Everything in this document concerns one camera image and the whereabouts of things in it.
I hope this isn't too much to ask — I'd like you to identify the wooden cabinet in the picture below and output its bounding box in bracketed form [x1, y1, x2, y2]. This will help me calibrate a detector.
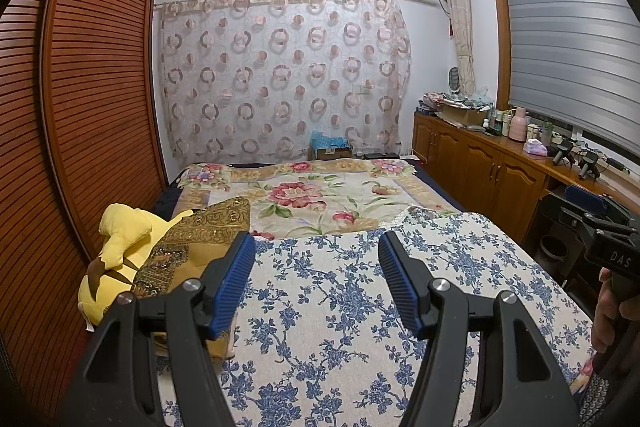
[412, 112, 640, 253]

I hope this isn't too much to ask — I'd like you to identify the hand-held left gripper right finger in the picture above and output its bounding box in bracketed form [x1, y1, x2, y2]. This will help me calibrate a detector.
[377, 231, 581, 427]

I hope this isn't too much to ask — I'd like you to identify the gold patterned blanket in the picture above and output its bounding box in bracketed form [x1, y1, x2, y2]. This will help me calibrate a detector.
[131, 198, 251, 360]

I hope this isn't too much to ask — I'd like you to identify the trash bin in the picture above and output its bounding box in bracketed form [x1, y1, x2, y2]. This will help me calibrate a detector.
[539, 234, 568, 263]

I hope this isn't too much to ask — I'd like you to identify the yellow plush toy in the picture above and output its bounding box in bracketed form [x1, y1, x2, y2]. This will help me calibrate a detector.
[77, 203, 193, 325]

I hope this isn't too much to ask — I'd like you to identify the blue bag on box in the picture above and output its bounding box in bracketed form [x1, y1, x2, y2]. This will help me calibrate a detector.
[309, 129, 353, 160]

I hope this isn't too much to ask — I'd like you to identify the wooden slatted wardrobe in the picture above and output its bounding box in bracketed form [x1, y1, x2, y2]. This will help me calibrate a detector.
[0, 0, 168, 427]

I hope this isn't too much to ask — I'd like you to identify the blue floral bedsheet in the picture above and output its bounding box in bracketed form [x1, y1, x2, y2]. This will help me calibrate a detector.
[155, 211, 596, 427]

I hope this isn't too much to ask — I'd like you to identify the circle-patterned sheer curtain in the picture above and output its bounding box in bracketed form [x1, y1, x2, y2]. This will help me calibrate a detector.
[155, 0, 413, 162]

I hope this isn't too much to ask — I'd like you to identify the cardboard box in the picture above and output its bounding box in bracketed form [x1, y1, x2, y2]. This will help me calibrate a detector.
[435, 104, 488, 128]

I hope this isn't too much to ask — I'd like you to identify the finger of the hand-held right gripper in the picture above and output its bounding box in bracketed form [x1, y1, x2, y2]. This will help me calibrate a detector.
[539, 194, 593, 235]
[565, 184, 633, 220]

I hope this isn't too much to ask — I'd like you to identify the pink thermos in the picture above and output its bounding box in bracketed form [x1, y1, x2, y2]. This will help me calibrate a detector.
[509, 107, 528, 142]

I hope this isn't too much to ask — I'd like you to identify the grey window blind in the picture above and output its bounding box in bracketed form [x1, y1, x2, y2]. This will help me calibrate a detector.
[500, 0, 640, 158]

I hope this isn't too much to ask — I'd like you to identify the black handheld device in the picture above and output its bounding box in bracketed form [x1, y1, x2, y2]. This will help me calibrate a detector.
[550, 139, 576, 168]
[577, 152, 601, 180]

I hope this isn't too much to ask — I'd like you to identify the person's right hand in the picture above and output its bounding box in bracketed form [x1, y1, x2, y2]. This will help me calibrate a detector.
[590, 268, 633, 354]

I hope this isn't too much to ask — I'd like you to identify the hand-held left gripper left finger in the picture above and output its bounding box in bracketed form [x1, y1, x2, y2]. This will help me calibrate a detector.
[60, 231, 257, 427]

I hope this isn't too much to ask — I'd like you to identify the floral blanket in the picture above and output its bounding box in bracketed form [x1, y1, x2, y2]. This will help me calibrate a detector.
[172, 158, 466, 240]

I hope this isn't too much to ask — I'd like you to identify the tied beige curtain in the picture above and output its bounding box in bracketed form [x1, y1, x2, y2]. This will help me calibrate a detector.
[437, 0, 476, 95]

